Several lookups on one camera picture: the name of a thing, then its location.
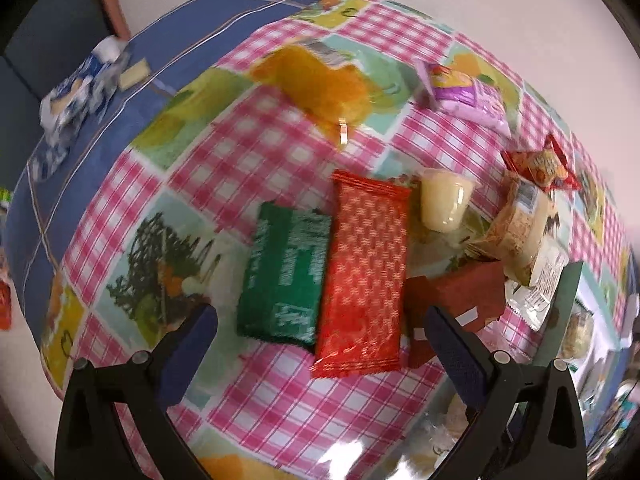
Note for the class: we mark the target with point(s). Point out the orange-red wafer packet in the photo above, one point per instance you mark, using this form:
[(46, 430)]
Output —
[(365, 270)]

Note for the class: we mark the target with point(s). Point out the white green cracker packet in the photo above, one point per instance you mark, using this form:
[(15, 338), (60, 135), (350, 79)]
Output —
[(580, 330)]

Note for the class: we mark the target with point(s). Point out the red peanut packet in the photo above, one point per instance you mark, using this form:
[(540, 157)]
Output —
[(540, 165)]

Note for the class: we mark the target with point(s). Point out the purple snack packet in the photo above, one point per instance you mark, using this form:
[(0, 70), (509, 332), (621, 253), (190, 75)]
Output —
[(465, 95)]

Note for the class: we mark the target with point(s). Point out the beige cake packet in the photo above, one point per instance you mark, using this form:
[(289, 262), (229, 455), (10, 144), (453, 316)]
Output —
[(515, 225)]

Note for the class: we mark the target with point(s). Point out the clear printed snack packet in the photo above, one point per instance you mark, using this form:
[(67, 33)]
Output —
[(545, 272)]

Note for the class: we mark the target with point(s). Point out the dark red snack packet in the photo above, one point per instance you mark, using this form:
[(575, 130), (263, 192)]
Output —
[(460, 290)]

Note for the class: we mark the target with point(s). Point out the red plastic object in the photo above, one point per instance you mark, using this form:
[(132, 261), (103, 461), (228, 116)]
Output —
[(4, 305)]

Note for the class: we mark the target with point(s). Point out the cream jelly cup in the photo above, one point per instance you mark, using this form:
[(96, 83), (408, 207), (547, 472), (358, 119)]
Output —
[(442, 200)]

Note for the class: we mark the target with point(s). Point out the printed checkered tablecloth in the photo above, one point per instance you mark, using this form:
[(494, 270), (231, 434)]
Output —
[(240, 170)]

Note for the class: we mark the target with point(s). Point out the small cream block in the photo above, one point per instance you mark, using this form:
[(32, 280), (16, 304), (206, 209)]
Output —
[(135, 74)]

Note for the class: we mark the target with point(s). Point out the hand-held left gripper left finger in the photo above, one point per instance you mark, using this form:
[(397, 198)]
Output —
[(187, 355)]

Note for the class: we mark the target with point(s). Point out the yellow snack bag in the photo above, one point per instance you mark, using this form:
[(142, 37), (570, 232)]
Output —
[(320, 85)]

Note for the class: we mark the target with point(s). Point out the green wafer packet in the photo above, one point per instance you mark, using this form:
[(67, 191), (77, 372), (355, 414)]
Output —
[(285, 275)]

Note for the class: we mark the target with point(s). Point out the pale green storage box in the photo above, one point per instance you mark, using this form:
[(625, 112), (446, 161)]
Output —
[(567, 295)]

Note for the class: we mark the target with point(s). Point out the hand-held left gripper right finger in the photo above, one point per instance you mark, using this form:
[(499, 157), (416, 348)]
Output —
[(460, 355)]

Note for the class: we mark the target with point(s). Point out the dark blue cabinet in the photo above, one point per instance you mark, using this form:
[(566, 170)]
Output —
[(50, 20)]

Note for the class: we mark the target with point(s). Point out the blue white tissue pack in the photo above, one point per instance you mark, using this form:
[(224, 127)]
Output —
[(80, 90)]

